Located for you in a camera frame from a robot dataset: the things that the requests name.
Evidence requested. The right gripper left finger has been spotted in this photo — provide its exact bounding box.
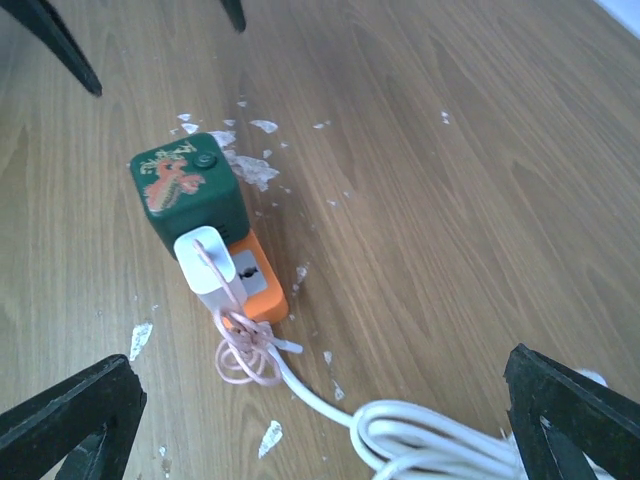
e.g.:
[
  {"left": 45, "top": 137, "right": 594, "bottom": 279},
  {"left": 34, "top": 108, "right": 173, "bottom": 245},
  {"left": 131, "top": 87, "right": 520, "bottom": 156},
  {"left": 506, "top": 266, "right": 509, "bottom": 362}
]
[{"left": 1, "top": 354, "right": 147, "bottom": 479}]

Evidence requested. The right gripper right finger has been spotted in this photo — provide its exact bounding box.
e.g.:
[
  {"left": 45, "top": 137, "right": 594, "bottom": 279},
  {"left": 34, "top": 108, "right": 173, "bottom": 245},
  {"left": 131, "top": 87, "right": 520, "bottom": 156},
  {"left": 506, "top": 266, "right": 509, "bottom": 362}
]
[{"left": 504, "top": 344, "right": 639, "bottom": 479}]

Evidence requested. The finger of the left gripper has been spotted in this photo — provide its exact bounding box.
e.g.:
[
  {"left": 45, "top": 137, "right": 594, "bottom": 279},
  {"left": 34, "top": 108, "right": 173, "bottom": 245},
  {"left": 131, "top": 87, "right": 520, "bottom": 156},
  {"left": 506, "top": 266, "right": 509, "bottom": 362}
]
[
  {"left": 1, "top": 0, "right": 103, "bottom": 97},
  {"left": 220, "top": 0, "right": 246, "bottom": 33}
]

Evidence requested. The white usb charger plug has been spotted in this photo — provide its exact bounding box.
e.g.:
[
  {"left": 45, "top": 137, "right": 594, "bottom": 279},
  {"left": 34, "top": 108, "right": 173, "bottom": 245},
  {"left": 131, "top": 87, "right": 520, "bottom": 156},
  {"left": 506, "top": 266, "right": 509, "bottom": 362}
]
[{"left": 173, "top": 226, "right": 248, "bottom": 313}]

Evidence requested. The green cube plug adapter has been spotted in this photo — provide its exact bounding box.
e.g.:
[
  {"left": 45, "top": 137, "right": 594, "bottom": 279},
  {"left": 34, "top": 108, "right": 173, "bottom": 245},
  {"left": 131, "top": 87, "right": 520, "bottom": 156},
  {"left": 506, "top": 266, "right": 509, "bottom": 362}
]
[{"left": 129, "top": 133, "right": 250, "bottom": 253}]

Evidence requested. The orange power strip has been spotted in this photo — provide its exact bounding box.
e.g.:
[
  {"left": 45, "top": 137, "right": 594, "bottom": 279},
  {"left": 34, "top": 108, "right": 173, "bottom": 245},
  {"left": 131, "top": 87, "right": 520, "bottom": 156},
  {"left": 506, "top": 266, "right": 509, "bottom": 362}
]
[{"left": 229, "top": 229, "right": 289, "bottom": 325}]

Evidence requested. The pink usb cable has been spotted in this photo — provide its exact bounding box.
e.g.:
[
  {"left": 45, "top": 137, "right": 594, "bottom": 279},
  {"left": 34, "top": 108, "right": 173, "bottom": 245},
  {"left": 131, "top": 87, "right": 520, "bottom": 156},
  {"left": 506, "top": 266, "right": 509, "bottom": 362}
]
[{"left": 192, "top": 239, "right": 286, "bottom": 387}]

